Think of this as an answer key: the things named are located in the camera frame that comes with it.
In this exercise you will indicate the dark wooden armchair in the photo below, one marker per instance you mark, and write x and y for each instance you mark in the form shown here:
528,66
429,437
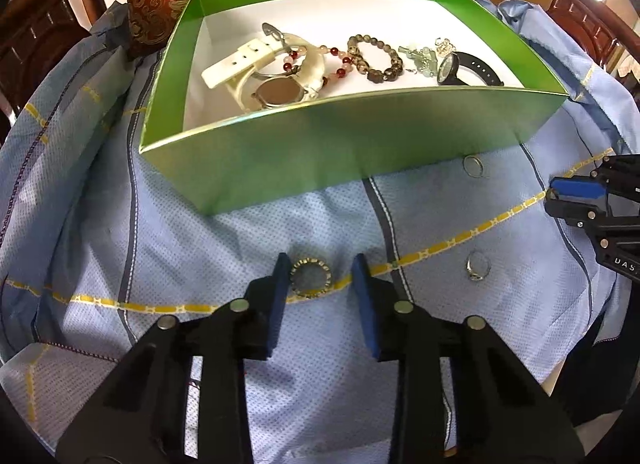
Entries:
40,23

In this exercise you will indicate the light blue cloth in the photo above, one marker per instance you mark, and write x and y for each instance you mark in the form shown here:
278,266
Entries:
200,254

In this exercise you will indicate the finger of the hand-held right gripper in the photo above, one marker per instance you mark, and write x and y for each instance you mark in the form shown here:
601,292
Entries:
575,214
575,188

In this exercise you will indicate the green cardboard box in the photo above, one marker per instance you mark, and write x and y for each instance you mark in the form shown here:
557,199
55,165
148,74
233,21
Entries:
325,153

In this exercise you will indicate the dark cloth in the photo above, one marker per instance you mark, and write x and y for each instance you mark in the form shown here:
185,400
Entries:
615,369

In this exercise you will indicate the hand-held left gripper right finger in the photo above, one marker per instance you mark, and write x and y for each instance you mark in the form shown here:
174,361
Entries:
365,309

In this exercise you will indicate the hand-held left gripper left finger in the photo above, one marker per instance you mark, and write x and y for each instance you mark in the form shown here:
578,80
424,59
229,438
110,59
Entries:
277,304

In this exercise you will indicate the green flower brooch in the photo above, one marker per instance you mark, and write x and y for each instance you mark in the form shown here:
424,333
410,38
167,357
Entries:
422,66

